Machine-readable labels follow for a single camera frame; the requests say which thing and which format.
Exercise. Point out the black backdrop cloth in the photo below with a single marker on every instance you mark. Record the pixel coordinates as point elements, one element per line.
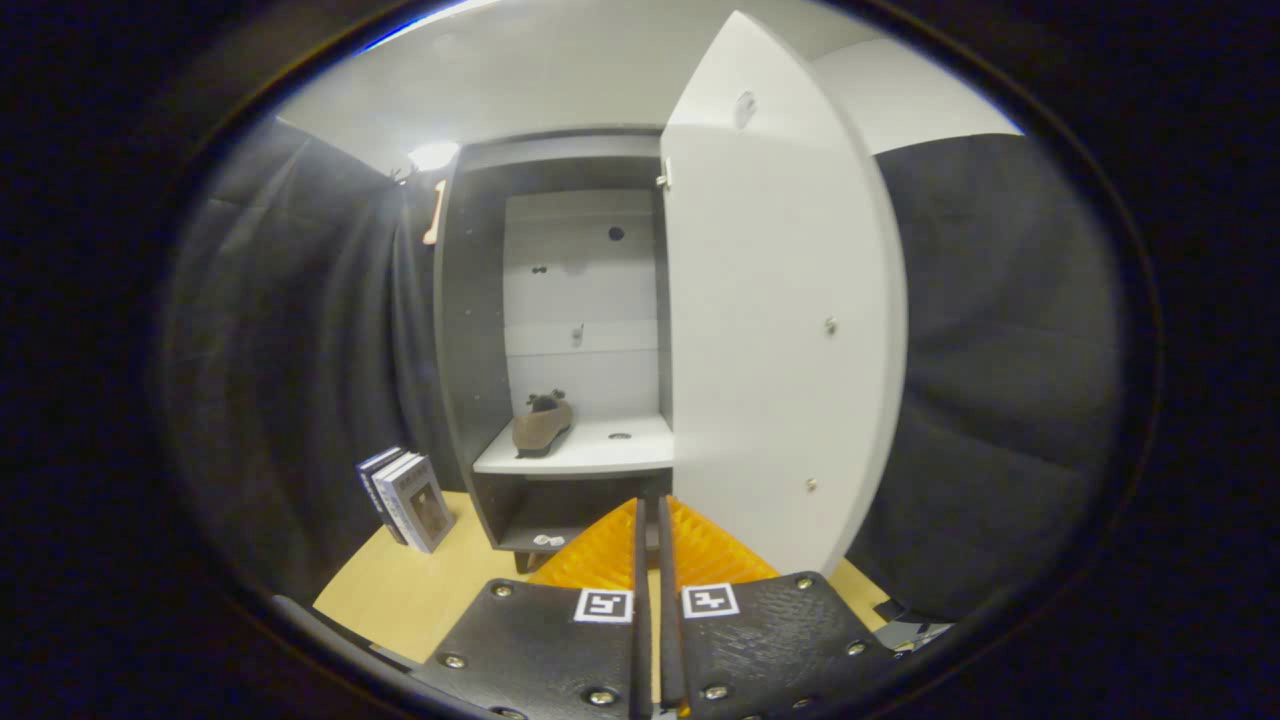
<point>1000,350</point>

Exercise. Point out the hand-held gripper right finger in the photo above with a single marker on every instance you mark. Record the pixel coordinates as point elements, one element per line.
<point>668,620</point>

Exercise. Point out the white spine book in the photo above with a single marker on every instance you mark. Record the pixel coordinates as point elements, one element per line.
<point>390,490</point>

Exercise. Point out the dark cover book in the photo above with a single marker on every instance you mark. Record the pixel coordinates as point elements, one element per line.
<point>370,472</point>

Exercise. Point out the brown fuzzy shoe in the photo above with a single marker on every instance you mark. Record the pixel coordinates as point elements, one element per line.
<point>540,428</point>

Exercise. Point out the grey portrait cover book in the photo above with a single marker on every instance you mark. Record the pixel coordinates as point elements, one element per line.
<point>425,505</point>

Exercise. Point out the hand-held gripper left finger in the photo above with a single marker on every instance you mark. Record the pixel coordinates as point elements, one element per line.
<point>641,620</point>

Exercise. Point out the white cabinet shelf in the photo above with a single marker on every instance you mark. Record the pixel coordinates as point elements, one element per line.
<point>610,450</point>

